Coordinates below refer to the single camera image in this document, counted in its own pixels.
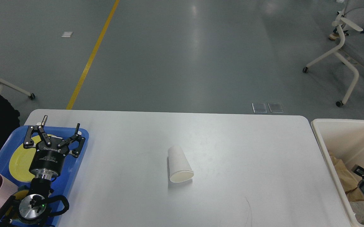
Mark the white office chair right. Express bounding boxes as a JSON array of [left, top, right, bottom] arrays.
[[302, 0, 364, 107]]

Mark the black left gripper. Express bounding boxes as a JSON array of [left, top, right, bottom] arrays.
[[23, 115, 86, 177]]

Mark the blue plastic tray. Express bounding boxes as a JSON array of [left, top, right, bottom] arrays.
[[0, 125, 89, 227]]

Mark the yellow plastic plate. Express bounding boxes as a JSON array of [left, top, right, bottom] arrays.
[[9, 144, 36, 183]]

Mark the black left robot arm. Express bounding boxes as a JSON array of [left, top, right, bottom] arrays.
[[0, 115, 89, 227]]

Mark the white paper cup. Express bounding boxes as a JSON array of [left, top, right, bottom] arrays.
[[168, 145, 194, 183]]

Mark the beige plastic bin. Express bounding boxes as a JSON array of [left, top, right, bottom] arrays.
[[311, 118, 364, 227]]

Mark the person foot behind chair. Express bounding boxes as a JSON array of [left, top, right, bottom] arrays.
[[328, 27, 349, 41]]

